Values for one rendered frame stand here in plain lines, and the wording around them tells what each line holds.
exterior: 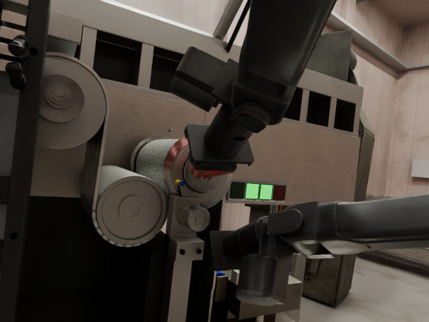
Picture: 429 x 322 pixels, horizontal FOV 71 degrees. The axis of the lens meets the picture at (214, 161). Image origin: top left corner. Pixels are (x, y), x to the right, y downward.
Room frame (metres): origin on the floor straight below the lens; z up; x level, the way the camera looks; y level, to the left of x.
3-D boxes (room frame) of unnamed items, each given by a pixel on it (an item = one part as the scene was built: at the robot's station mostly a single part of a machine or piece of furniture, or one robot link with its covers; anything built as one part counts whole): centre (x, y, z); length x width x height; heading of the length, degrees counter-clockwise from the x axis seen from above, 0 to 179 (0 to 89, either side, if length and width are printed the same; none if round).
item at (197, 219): (0.49, 0.02, 1.18); 0.04 x 0.02 x 0.04; 119
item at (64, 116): (0.44, 0.23, 1.34); 0.06 x 0.06 x 0.06; 29
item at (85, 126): (0.57, 0.31, 1.34); 0.25 x 0.14 x 0.14; 29
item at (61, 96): (0.38, 0.20, 1.34); 0.06 x 0.03 x 0.03; 29
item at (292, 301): (0.81, -0.06, 1.00); 0.40 x 0.16 x 0.06; 29
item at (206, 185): (0.57, 0.02, 1.25); 0.07 x 0.02 x 0.07; 118
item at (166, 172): (0.58, 0.03, 1.25); 0.15 x 0.01 x 0.15; 118
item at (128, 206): (0.63, 0.19, 1.18); 0.26 x 0.12 x 0.12; 29
